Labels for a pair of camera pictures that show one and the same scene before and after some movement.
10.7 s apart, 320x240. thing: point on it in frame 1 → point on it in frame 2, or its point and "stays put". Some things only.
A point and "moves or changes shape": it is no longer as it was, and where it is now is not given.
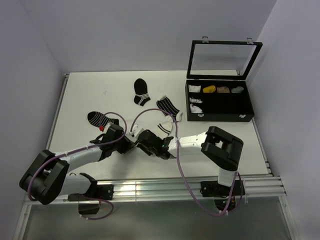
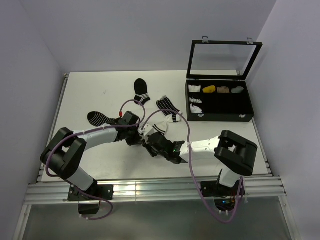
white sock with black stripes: [164, 129] moves or changes shape
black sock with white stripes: [99, 119] stays put
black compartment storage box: [218, 100] stays put
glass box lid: [221, 60] stays put
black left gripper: [127, 144] → [136, 140]
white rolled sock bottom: [195, 109] stays put
